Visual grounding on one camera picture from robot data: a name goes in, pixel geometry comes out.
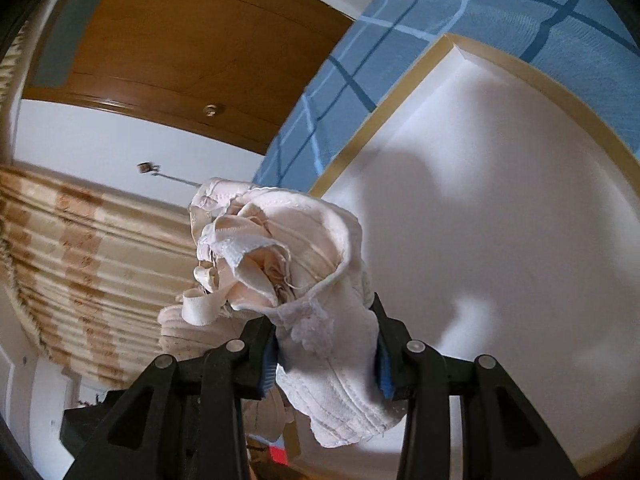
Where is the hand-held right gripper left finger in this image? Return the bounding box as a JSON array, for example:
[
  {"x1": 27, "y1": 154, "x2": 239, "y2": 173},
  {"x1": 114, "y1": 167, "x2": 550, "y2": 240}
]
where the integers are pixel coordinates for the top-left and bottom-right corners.
[{"x1": 62, "y1": 312, "x2": 278, "y2": 480}]

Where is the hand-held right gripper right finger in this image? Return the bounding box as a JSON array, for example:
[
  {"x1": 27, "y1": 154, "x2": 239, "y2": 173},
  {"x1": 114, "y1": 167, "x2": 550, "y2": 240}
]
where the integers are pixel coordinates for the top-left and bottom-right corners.
[{"x1": 367, "y1": 292, "x2": 581, "y2": 480}]

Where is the cream bra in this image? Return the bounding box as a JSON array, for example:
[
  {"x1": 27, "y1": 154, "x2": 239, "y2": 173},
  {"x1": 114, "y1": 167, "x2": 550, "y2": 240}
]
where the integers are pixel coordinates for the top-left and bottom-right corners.
[{"x1": 157, "y1": 177, "x2": 408, "y2": 448}]

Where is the white shallow box tan rim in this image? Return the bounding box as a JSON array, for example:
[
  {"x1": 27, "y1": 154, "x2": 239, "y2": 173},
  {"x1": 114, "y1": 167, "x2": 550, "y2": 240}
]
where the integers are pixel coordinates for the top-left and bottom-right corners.
[{"x1": 285, "y1": 32, "x2": 640, "y2": 480}]

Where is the beige striped curtain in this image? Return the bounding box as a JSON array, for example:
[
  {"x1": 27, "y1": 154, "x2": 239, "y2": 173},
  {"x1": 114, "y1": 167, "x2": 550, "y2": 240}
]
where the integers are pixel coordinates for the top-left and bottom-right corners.
[{"x1": 0, "y1": 20, "x2": 213, "y2": 391}]

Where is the hanging ceiling lamp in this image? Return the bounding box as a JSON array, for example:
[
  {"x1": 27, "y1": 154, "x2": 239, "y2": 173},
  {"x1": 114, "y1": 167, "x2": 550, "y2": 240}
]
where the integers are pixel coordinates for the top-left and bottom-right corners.
[{"x1": 136, "y1": 161, "x2": 201, "y2": 187}]

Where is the wooden door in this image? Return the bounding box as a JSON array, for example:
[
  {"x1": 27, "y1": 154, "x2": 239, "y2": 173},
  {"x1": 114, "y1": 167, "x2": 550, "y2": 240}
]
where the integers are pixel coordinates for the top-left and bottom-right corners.
[{"x1": 22, "y1": 0, "x2": 356, "y2": 156}]

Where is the blue plaid bedsheet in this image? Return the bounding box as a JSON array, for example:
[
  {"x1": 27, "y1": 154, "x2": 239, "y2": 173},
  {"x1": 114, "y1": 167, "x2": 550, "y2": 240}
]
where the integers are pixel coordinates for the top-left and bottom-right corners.
[{"x1": 252, "y1": 0, "x2": 640, "y2": 196}]

